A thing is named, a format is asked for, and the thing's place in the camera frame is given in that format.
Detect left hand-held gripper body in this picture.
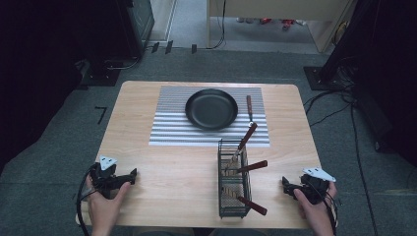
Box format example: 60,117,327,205
89,154,132,200

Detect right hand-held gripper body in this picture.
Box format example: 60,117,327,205
292,166,337,207

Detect person's right hand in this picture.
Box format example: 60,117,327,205
292,181,338,229

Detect person's left hand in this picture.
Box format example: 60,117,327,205
85,181,133,228

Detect grey striped place mat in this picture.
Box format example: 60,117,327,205
149,86,271,148

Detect black frying pan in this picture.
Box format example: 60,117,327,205
184,88,240,131

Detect black stand base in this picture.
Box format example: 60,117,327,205
302,65,356,91
76,58,123,90

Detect black cabinet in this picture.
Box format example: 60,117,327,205
112,0,155,61

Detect light wooden desk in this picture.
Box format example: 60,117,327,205
206,0,359,54

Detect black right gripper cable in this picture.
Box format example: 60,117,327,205
323,188,342,236

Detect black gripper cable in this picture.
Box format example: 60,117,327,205
323,188,342,236
75,162,100,236

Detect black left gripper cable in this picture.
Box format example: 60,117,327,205
75,162,100,236

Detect wooden-handled metal utensil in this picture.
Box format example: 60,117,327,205
225,159,268,175
236,195,268,217

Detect long black floor cable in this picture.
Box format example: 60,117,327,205
349,99,380,236

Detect black wire utensil basket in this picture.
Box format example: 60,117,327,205
217,139,253,220

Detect wooden-handled metal fork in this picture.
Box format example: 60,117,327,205
231,121,259,163

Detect wooden-handled metal spoon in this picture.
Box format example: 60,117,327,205
246,94,257,129

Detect hanging black cable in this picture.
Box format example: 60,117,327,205
207,0,228,51

